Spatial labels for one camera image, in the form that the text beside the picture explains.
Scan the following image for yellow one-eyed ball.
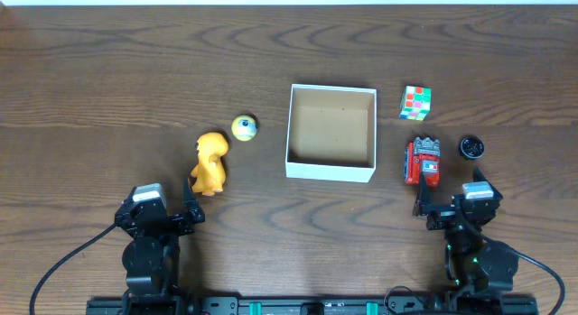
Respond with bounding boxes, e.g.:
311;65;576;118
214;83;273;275
231;115;258;142

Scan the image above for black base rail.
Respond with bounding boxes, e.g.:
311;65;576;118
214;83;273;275
85;295;541;315

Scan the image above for orange dinosaur toy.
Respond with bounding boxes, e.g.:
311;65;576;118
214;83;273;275
190;132;228;196

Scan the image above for black round wheel toy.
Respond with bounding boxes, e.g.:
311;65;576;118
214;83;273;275
458;135;485;161

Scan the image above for white cardboard box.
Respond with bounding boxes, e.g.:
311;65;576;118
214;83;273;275
284;84;378;183

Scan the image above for multicoloured puzzle cube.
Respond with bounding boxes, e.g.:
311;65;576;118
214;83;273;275
399;86;432;121

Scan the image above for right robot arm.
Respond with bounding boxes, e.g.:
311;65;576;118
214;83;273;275
413;168;518;308

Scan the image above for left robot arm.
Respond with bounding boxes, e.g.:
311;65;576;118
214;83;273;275
115;178;205;296

